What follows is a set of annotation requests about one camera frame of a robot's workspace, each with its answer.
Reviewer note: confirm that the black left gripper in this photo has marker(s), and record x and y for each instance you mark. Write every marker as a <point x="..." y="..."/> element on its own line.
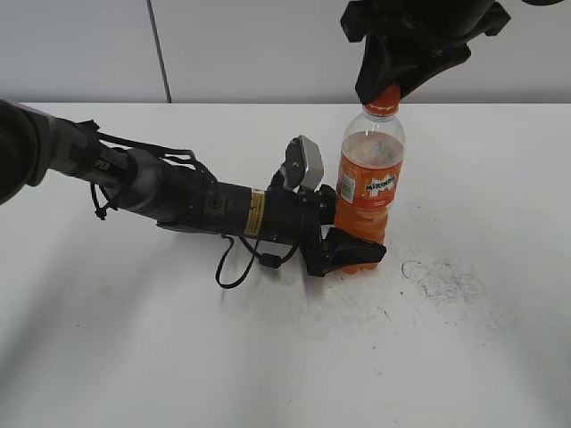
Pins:
<point x="295" y="219"/>

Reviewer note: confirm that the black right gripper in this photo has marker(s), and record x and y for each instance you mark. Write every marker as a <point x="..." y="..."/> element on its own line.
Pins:
<point x="411" y="42"/>

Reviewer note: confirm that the orange bottle cap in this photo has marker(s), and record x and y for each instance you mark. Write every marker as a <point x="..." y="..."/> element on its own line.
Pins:
<point x="386" y="104"/>

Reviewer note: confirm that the orange Mirinda soda bottle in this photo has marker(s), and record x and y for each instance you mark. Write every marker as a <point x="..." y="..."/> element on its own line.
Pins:
<point x="372" y="153"/>

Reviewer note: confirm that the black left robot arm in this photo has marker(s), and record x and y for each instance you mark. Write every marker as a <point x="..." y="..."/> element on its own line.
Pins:
<point x="180" y="194"/>

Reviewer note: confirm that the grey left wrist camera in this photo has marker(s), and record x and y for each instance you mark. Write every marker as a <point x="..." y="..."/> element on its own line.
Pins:
<point x="303" y="166"/>

